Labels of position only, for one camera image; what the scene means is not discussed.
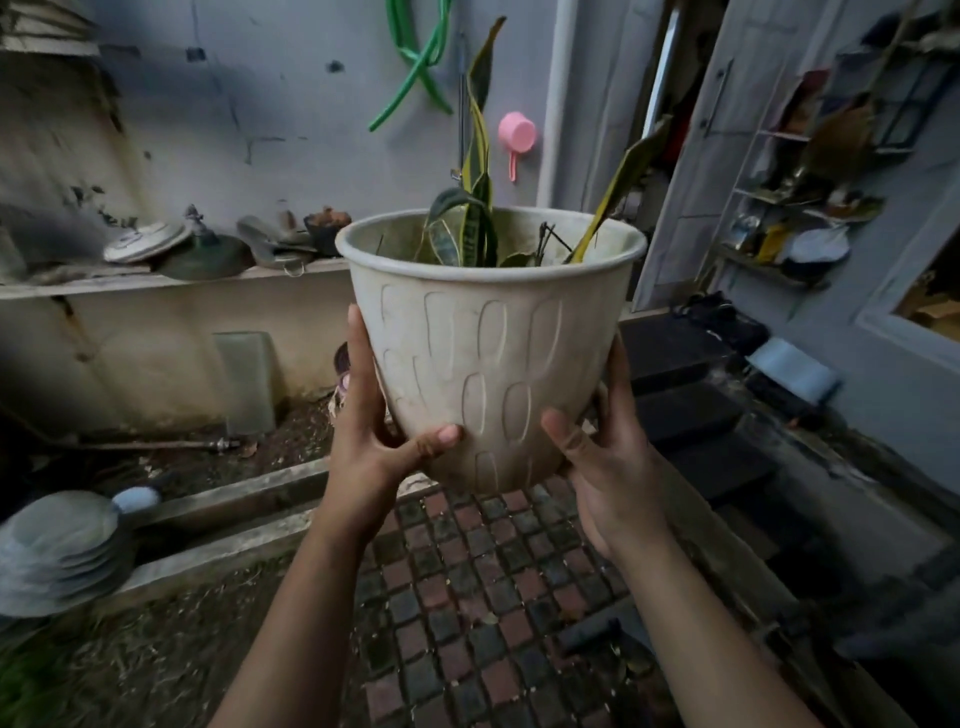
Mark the white wall shelf rack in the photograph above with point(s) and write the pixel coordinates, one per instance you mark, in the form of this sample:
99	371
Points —
825	150

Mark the white door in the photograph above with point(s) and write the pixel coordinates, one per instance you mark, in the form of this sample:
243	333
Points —
712	150

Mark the metal water pipe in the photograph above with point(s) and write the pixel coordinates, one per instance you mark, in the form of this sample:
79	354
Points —
150	445

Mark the cream plastic flower pot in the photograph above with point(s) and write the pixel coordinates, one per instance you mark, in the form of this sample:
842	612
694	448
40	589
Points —
487	352

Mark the grey sandal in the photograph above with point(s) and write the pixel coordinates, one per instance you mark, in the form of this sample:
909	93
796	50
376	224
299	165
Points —
271	241

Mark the person's right hand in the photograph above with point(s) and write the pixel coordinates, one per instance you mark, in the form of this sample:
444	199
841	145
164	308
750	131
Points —
615	480

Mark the glass pane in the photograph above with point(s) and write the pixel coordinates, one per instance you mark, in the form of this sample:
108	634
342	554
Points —
246	382

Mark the dark green lamp shade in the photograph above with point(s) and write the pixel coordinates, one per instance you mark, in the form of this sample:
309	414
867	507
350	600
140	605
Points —
204	255

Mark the person's left thumb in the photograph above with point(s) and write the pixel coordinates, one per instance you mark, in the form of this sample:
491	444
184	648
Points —
424	448

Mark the pink plastic water dipper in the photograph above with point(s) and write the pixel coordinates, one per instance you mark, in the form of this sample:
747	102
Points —
516	139

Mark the small black plant pot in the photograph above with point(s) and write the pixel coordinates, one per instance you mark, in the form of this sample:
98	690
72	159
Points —
327	231

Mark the person's right thumb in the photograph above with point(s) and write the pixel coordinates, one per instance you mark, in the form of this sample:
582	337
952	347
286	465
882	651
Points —
564	439

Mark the stack of grey roof tiles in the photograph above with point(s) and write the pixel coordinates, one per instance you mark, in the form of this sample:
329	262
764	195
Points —
60	551

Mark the person's right forearm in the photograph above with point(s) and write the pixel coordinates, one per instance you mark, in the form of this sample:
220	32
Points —
697	645

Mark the snake plant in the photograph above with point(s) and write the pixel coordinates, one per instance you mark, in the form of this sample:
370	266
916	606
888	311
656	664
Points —
472	210

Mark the person's left forearm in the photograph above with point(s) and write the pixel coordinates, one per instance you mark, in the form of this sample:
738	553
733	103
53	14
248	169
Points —
300	637

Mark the black shoes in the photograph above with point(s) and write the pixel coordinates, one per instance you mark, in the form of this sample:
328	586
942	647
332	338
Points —
720	319

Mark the person's left hand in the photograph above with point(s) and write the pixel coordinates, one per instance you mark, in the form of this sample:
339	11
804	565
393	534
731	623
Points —
360	457

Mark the concrete ledge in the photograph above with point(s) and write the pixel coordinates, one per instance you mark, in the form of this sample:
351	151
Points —
165	281

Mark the white drain pipe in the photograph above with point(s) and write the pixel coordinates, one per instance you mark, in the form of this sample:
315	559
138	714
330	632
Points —
556	97

